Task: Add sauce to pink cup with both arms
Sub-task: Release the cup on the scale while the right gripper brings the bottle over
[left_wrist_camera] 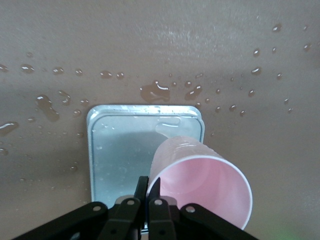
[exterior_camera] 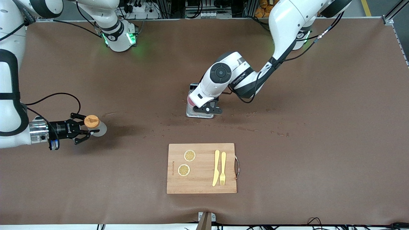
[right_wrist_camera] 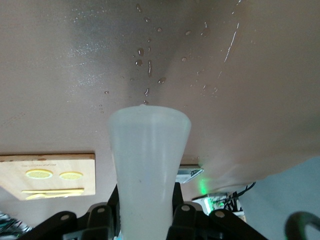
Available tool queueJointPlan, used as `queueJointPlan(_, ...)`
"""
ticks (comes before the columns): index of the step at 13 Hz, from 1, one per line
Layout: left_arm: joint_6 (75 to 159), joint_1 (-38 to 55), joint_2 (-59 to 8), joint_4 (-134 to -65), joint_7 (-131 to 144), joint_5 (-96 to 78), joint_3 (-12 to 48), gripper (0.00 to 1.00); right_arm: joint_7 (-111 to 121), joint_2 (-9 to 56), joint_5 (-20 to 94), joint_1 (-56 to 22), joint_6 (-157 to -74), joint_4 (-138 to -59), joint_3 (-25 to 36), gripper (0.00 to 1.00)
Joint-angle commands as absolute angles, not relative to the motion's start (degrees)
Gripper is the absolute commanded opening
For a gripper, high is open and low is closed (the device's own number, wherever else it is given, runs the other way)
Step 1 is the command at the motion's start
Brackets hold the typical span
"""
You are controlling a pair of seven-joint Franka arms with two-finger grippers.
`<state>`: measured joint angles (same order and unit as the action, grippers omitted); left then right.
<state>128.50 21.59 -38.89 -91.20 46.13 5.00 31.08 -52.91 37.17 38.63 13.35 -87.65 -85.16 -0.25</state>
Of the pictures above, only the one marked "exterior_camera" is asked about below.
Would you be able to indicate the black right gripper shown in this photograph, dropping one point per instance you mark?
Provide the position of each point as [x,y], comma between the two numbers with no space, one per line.
[61,129]

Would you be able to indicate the yellow plastic fork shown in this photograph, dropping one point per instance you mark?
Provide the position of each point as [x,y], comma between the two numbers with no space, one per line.
[223,166]

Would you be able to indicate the white terminal block row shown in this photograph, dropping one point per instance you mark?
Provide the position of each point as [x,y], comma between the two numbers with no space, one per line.
[211,14]

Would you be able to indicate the aluminium frame rail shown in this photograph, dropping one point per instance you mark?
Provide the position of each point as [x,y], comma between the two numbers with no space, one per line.
[391,14]

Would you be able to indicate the pink plastic cup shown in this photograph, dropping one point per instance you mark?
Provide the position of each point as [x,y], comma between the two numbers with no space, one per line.
[190,101]

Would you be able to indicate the lemon slice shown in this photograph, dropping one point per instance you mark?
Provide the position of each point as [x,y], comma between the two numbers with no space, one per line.
[189,155]
[184,170]

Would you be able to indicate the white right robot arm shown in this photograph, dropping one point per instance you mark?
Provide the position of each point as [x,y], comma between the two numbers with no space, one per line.
[9,95]

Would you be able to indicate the brown camera post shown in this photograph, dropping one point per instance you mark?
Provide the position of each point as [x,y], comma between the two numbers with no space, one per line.
[204,223]

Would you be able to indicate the yellow plastic knife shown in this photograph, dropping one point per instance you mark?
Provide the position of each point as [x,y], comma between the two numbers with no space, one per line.
[216,169]

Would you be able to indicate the wooden cutting board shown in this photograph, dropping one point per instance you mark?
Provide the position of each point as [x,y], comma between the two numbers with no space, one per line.
[201,183]

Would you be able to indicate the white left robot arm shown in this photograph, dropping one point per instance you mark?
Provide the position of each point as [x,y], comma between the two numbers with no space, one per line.
[287,19]

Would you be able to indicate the brown table mat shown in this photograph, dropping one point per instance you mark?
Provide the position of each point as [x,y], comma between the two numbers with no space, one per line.
[64,175]

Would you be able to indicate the grey metal bracket plate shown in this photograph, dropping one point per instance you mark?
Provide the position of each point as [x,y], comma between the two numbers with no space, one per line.
[213,218]

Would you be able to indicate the sauce bottle with orange cap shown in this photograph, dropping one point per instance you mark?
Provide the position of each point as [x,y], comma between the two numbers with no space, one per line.
[92,121]

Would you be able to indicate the silver digital kitchen scale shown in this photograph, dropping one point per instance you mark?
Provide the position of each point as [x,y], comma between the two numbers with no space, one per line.
[198,116]

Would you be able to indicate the pile of orange snack bags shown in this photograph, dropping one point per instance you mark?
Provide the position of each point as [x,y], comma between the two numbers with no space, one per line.
[262,11]

